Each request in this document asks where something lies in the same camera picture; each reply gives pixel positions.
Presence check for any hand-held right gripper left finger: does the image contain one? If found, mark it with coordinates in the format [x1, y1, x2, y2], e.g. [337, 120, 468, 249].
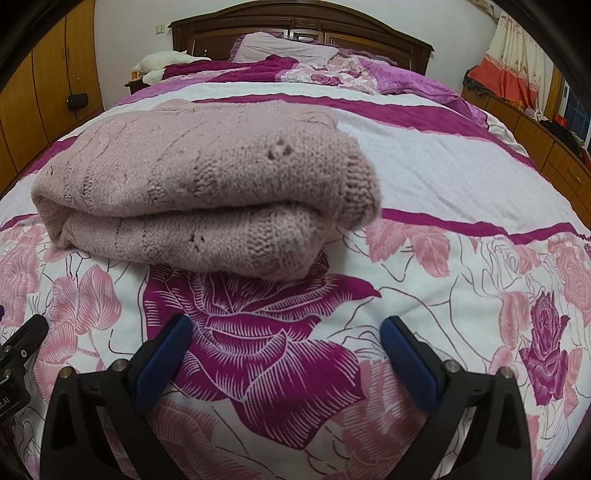
[39, 314, 194, 480]

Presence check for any cream orange curtain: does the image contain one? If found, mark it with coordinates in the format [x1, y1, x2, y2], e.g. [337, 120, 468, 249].
[466, 14, 561, 114]

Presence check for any dark cloth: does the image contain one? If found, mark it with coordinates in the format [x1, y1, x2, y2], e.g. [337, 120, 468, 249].
[540, 119, 585, 154]
[463, 69, 492, 100]

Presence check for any floral striped bed sheet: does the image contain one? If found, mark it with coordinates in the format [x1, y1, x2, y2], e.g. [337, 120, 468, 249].
[0, 76, 591, 480]

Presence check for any lilac pillow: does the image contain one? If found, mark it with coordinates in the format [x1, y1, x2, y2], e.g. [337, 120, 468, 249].
[228, 33, 340, 63]

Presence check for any pink knitted cardigan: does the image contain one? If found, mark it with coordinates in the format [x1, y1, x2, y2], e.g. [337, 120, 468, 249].
[31, 99, 383, 280]

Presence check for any small black hanging bag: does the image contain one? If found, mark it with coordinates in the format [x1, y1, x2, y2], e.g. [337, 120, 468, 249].
[64, 14, 89, 110]

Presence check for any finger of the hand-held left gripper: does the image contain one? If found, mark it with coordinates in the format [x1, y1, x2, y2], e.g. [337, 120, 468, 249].
[0, 314, 49, 370]

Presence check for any window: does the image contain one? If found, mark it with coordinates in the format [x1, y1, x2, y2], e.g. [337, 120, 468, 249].
[556, 78, 588, 139]

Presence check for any purple floral folded quilt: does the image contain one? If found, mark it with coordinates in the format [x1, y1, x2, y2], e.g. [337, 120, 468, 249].
[164, 54, 490, 125]

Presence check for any wooden wardrobe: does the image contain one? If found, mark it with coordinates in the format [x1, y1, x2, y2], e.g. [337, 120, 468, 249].
[0, 0, 105, 195]

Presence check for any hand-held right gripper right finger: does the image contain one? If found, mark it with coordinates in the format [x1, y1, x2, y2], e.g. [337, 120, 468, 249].
[380, 316, 533, 480]

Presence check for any dark wooden headboard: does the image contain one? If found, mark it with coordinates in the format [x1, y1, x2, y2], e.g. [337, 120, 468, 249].
[168, 2, 435, 77]

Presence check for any low wooden cabinet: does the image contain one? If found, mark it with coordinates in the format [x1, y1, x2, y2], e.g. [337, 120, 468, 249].
[462, 90, 591, 208]

